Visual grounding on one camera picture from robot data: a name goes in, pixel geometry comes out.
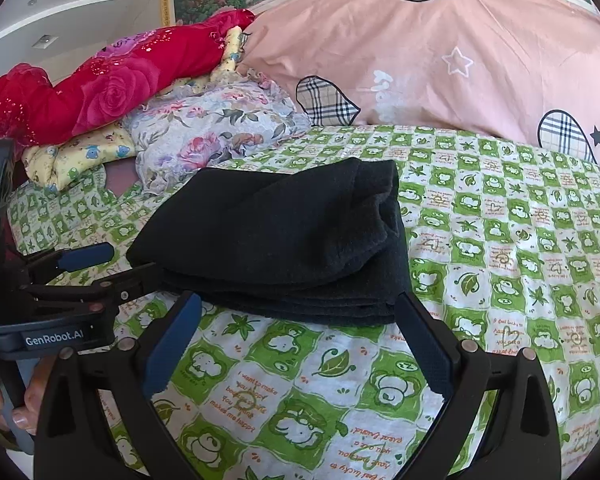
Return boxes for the black pants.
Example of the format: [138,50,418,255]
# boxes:
[125,158,410,326]

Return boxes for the person left hand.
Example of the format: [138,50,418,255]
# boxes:
[0,353,56,436]

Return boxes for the floral white pillow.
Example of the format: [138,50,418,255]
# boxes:
[123,72,311,195]

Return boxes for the yellow patterned pillow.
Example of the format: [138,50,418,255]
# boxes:
[21,26,244,192]

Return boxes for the pink quilt with hearts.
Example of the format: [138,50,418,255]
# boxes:
[239,0,600,165]

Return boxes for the green checkered bed sheet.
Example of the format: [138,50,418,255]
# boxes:
[4,123,600,480]

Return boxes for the red floral blanket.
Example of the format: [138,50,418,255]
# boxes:
[0,9,254,148]

